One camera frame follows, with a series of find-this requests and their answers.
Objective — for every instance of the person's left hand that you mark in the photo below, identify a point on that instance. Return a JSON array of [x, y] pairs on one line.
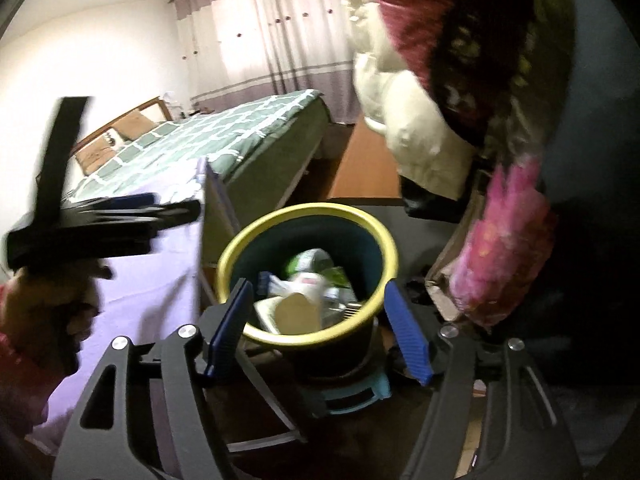
[[45, 285]]

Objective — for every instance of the black bag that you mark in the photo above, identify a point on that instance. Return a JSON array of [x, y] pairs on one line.
[[425, 205]]

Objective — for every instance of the wooden low cabinet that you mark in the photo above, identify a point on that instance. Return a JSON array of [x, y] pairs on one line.
[[365, 165]]

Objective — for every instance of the blue silver toothpaste tube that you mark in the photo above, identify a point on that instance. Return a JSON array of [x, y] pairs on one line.
[[265, 281]]

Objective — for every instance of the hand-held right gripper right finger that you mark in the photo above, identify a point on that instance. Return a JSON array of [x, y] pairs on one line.
[[406, 330]]

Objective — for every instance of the brown pillow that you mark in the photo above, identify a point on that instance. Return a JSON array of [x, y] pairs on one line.
[[132, 126], [95, 154]]

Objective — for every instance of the pink floral garment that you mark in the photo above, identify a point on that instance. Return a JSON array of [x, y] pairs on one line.
[[500, 245]]

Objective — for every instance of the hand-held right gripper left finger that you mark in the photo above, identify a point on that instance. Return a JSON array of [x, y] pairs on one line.
[[230, 325]]

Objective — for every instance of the red dotted down jacket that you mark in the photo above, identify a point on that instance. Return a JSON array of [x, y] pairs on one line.
[[415, 10]]

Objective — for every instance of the white paper cup pink print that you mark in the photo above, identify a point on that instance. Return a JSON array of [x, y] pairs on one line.
[[295, 312]]

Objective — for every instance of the purple floral tablecloth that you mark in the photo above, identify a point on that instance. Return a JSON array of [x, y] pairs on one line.
[[150, 280]]

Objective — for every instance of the bed with green quilt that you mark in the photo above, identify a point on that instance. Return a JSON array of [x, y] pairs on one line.
[[225, 135]]

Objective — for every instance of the pink white curtain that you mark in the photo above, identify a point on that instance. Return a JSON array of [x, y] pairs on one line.
[[270, 25]]

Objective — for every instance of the green white drink carton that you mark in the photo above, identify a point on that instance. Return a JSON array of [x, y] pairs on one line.
[[340, 278]]

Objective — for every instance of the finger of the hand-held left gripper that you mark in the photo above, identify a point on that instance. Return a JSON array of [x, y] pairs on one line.
[[175, 211], [125, 202]]

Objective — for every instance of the blue plastic stool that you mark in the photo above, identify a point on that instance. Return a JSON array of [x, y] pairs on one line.
[[350, 395]]

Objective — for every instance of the yellow rimmed blue trash bin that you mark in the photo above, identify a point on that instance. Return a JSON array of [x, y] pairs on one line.
[[350, 232]]

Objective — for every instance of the person's left forearm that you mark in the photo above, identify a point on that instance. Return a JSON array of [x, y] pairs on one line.
[[20, 385]]

